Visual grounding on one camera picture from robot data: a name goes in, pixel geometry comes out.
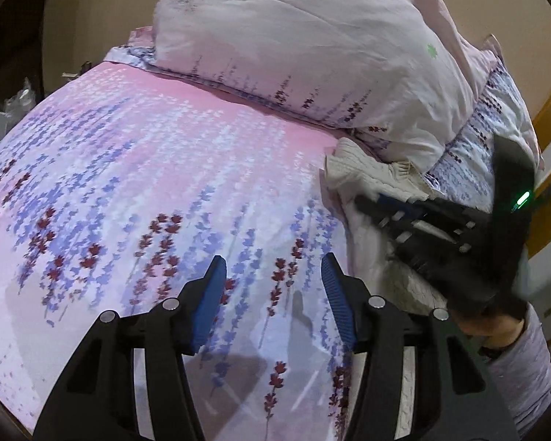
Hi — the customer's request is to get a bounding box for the black wristband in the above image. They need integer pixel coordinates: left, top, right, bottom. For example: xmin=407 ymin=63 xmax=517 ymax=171
xmin=479 ymin=342 xmax=511 ymax=362

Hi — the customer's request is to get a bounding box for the white small garment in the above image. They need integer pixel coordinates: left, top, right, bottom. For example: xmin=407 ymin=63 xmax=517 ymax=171
xmin=342 ymin=186 xmax=448 ymax=315

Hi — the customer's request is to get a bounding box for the cream knitted sweater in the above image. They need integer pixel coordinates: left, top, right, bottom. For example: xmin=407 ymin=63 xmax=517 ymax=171
xmin=325 ymin=137 xmax=435 ymax=199

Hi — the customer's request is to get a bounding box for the pink floral bed sheet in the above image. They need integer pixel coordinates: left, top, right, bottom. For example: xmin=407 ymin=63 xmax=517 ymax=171
xmin=0 ymin=61 xmax=423 ymax=441

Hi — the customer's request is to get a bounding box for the floral print pillow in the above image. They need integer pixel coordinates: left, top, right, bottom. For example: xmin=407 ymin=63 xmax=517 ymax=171
xmin=102 ymin=28 xmax=545 ymax=214

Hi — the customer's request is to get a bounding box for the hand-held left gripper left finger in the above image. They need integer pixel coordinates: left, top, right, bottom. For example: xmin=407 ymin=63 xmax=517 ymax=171
xmin=32 ymin=255 xmax=228 ymax=441

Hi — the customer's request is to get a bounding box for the folded white floral duvet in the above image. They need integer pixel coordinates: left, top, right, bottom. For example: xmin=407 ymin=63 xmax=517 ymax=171
xmin=152 ymin=0 xmax=473 ymax=173

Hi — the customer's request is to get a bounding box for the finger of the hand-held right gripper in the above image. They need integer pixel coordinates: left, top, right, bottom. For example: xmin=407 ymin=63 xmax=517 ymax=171
xmin=354 ymin=195 xmax=444 ymax=265
xmin=375 ymin=193 xmax=476 ymax=233

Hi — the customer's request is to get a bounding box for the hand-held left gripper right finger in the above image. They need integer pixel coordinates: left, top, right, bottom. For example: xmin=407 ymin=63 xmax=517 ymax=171
xmin=320 ymin=252 xmax=519 ymax=441

